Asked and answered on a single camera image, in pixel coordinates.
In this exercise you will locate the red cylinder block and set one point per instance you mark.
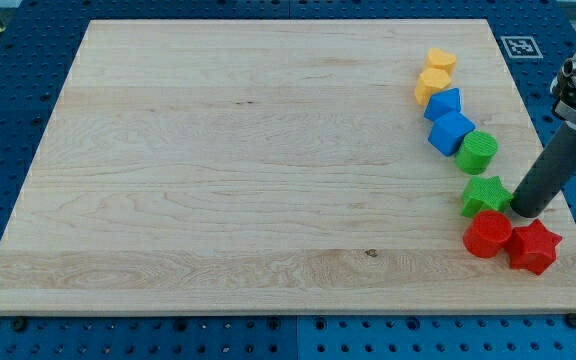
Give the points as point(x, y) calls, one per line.
point(488, 233)

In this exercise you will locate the red star block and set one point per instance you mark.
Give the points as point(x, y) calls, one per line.
point(532, 247)

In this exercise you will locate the green star block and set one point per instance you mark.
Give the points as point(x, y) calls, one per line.
point(484, 194)

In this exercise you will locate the wooden board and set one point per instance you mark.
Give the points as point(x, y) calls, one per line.
point(242, 167)

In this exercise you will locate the blue cube block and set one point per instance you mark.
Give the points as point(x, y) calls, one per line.
point(448, 132)

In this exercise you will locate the blue pentagon block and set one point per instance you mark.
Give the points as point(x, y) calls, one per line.
point(442, 103)

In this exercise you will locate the yellow hexagon block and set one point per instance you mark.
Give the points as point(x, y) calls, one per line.
point(430, 81)

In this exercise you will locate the green cylinder block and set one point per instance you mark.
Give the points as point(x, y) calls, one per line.
point(476, 152)

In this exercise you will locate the yellow heart block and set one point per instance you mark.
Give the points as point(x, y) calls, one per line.
point(436, 58)

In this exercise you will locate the white fiducial marker tag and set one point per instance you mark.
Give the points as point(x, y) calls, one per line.
point(521, 47)

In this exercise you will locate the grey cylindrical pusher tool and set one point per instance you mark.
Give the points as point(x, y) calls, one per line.
point(549, 173)

